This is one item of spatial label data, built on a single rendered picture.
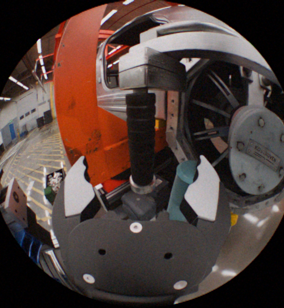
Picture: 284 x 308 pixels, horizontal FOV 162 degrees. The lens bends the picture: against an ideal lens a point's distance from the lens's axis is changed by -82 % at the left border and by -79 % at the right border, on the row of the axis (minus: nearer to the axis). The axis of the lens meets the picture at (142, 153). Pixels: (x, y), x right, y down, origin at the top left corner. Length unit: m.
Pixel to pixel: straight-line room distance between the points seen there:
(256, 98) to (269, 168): 0.18
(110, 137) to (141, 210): 0.37
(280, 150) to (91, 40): 0.57
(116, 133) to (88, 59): 0.35
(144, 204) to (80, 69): 0.65
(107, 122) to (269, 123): 0.49
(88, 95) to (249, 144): 0.43
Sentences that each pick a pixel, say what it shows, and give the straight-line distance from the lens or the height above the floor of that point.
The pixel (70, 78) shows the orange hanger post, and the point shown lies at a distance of 0.41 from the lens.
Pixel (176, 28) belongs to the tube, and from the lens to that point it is 0.16.
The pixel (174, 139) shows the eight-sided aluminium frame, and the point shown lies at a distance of 0.36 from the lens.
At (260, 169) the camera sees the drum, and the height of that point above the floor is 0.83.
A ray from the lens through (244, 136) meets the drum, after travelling 0.16.
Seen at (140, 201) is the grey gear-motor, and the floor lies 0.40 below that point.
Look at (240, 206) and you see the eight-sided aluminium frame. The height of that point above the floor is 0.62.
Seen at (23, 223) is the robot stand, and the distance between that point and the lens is 0.37.
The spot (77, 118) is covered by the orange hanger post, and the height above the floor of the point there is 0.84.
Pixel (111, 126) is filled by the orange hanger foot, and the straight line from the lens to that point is 0.48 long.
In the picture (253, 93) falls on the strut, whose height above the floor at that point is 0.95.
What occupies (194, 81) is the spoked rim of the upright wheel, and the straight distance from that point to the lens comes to 0.41.
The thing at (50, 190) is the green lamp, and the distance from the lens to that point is 0.43.
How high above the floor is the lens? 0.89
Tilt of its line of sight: 31 degrees down
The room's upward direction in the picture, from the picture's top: 1 degrees counter-clockwise
